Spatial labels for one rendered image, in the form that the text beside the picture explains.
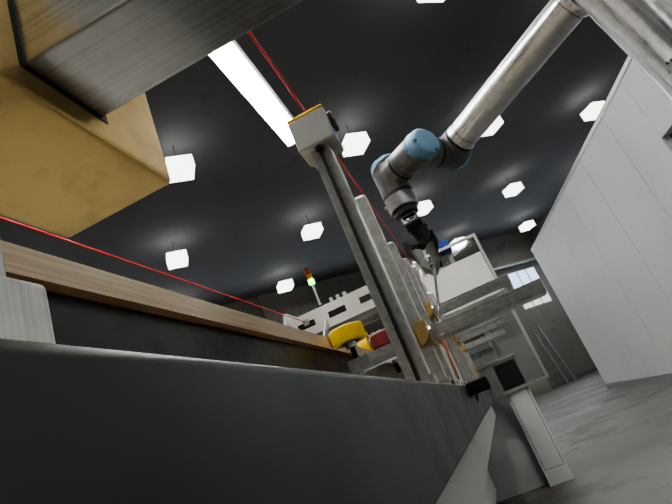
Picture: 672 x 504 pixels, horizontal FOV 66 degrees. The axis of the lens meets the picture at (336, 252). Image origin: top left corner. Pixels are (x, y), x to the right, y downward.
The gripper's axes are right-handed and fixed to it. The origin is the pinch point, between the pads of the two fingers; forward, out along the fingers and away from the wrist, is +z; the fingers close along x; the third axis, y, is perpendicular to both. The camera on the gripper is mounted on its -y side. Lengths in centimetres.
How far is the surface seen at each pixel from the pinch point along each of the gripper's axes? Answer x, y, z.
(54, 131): 6, -126, 23
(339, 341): 23.9, -30.2, 12.9
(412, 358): 7, -58, 25
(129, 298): 27, -95, 13
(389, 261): 7.0, -32.2, 2.1
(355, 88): -2, 641, -515
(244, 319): 27, -69, 12
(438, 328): 3.7, -28.0, 18.4
